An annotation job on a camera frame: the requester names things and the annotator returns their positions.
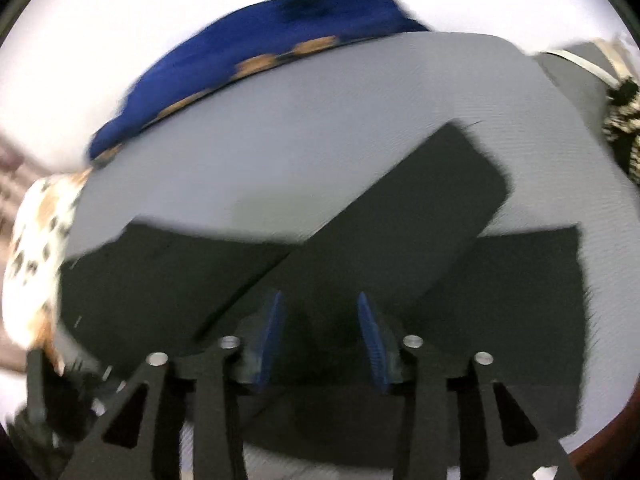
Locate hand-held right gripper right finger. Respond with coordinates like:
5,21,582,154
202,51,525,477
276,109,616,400
357,291,582,480

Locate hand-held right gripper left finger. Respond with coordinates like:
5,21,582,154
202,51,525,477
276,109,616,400
59,289,287,480

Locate black pants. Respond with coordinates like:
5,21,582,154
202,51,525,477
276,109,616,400
57,120,588,456

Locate person's left forearm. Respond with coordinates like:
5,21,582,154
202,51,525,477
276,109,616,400
0,167,93,376

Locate grey mesh mattress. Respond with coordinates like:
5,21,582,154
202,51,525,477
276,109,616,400
59,30,640,480

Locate blue patterned cloth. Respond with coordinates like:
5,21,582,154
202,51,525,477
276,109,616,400
87,0,432,169

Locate black and white striped cloth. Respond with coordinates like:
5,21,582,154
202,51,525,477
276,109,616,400
600,76,640,183

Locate brown wooden bed frame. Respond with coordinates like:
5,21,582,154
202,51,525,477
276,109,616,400
570,407,640,480

